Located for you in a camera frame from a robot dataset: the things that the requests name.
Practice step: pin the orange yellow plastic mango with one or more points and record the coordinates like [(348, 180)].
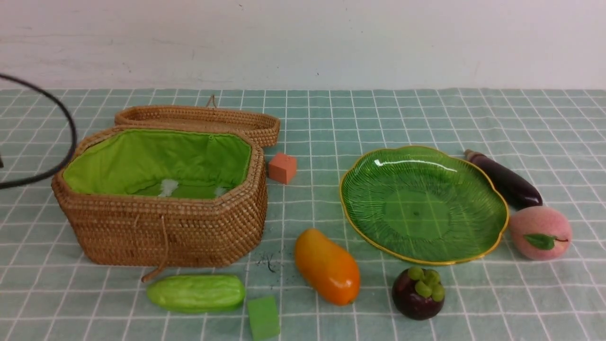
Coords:
[(327, 267)]

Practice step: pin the green plastic chayote gourd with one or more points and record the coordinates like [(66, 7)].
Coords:
[(197, 293)]

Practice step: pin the dark purple plastic mangosteen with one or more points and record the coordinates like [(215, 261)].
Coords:
[(418, 293)]

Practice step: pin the purple plastic eggplant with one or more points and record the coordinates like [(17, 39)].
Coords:
[(517, 191)]

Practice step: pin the pink plastic peach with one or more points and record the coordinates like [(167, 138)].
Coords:
[(540, 233)]

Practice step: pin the orange foam cube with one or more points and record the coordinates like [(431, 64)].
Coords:
[(282, 168)]

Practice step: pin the woven wicker basket lid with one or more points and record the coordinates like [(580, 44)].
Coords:
[(260, 128)]

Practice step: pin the green leaf-shaped glass plate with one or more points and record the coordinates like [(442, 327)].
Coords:
[(423, 206)]

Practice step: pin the woven wicker basket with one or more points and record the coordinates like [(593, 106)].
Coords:
[(160, 197)]

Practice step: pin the green foam cube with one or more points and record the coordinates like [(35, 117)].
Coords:
[(263, 318)]

